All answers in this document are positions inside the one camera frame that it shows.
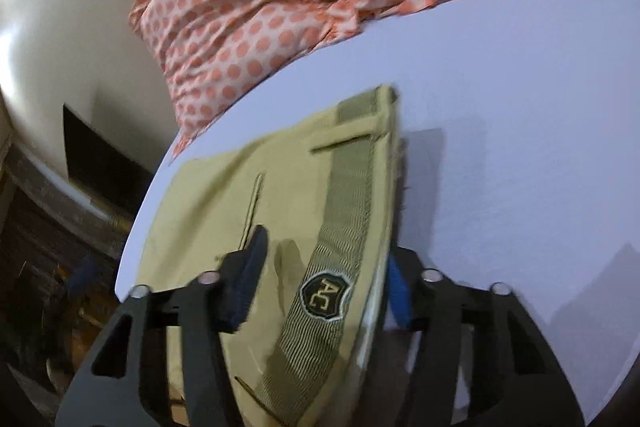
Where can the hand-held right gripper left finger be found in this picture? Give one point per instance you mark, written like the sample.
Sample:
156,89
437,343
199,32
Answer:
243,288

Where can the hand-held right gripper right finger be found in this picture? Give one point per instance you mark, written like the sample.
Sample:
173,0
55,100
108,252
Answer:
398,291

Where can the khaki pants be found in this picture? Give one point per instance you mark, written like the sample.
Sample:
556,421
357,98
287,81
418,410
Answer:
280,187

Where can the white bed sheet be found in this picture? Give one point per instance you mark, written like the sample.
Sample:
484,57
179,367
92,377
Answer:
500,132

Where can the dark wooden furniture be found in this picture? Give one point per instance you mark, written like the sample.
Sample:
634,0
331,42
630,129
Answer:
65,227

